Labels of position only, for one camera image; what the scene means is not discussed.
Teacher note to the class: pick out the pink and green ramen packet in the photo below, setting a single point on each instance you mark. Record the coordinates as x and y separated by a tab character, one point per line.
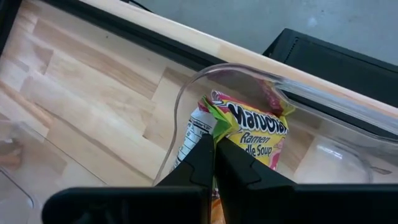
255	133

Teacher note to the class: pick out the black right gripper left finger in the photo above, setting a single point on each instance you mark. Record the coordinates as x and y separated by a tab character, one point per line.
186	202

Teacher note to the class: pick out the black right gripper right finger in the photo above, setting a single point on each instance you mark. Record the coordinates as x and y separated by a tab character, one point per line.
280	205

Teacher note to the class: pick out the clear plastic bin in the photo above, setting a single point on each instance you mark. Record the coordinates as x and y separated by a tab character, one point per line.
46	161
326	130

